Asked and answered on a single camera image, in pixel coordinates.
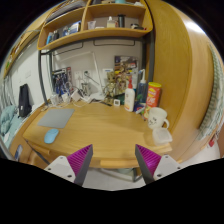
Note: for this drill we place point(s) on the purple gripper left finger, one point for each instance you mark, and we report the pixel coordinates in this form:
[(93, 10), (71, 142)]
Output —
[(79, 162)]

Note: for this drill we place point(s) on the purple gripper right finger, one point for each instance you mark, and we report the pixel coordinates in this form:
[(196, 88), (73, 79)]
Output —
[(148, 162)]

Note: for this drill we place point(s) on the light blue computer mouse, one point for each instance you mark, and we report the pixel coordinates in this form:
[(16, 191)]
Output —
[(50, 136)]

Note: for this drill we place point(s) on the grey mouse pad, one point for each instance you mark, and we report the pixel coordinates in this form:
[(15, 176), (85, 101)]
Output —
[(56, 118)]

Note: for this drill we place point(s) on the clear plastic food container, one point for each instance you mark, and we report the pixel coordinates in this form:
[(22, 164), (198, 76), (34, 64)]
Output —
[(161, 136)]

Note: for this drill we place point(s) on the wooden desk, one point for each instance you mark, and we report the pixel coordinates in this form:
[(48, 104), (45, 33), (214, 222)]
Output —
[(111, 130)]

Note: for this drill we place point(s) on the white mug with face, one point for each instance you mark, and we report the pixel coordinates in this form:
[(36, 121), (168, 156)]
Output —
[(157, 118)]

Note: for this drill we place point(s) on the small white desk clock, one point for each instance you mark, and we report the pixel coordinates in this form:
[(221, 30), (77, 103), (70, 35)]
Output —
[(117, 102)]

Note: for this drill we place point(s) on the red chips canister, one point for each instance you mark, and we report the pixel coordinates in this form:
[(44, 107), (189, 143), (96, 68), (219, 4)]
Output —
[(153, 94)]

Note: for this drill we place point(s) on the white desk lamp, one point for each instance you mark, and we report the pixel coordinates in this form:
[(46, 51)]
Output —
[(84, 71)]

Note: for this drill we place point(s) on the white lotion pump bottle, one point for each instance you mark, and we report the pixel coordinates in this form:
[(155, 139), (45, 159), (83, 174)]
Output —
[(129, 97)]

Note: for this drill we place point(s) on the blue spray bottle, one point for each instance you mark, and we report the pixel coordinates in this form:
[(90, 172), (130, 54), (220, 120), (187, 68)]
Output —
[(141, 87)]

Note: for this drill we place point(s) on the black backpack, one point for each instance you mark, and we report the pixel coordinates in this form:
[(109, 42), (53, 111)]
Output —
[(24, 103)]

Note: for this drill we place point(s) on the wooden robot figurine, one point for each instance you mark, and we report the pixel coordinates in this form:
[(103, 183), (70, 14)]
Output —
[(109, 92)]

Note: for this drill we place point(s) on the blue figure box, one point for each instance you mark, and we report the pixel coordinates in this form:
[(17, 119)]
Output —
[(62, 81)]

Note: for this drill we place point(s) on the wooden wardrobe side panel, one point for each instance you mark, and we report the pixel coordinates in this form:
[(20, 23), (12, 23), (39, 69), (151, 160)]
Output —
[(183, 65)]

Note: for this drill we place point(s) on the clear cup on shelf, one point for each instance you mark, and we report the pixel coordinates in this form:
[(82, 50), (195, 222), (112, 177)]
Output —
[(91, 25)]

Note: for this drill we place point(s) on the white bottle on shelf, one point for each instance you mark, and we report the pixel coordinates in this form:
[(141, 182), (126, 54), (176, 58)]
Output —
[(111, 23)]

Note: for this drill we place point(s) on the black tumbler on shelf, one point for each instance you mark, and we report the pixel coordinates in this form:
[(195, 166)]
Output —
[(121, 20)]

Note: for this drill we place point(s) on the wooden wall shelf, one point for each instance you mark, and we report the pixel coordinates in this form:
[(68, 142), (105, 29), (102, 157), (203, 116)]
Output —
[(138, 23)]

